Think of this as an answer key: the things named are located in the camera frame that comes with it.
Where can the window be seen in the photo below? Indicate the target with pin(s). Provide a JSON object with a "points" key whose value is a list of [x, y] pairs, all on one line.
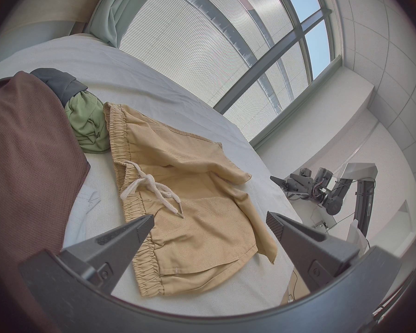
{"points": [[211, 47]]}

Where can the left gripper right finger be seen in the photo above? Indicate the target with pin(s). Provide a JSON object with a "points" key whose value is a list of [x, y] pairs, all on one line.
{"points": [[312, 255]]}

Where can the pale blue garment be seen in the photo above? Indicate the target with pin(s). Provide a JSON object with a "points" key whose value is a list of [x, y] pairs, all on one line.
{"points": [[81, 213]]}

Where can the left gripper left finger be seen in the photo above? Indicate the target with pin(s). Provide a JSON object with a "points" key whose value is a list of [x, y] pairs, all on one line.
{"points": [[114, 251]]}

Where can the brown shorts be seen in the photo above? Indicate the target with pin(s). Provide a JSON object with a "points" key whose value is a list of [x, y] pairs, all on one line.
{"points": [[27, 151]]}

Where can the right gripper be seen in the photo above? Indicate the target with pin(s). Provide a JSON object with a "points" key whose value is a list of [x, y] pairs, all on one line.
{"points": [[301, 185]]}

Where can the black garment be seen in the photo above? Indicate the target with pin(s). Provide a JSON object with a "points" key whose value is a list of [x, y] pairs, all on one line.
{"points": [[59, 82]]}

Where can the tan shorts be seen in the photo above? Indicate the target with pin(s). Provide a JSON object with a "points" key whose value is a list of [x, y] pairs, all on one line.
{"points": [[194, 220]]}

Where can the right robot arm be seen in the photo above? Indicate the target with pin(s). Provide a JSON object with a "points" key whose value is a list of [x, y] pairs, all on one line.
{"points": [[332, 199]]}

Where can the green garment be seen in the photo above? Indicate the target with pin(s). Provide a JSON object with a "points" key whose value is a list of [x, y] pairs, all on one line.
{"points": [[86, 123]]}

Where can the blue-green curtain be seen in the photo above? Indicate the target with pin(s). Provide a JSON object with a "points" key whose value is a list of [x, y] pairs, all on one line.
{"points": [[114, 19]]}

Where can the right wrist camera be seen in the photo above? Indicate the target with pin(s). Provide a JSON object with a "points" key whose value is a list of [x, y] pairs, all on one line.
{"points": [[305, 172]]}

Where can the bed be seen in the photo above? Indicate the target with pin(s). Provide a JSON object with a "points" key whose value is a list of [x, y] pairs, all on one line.
{"points": [[142, 82]]}

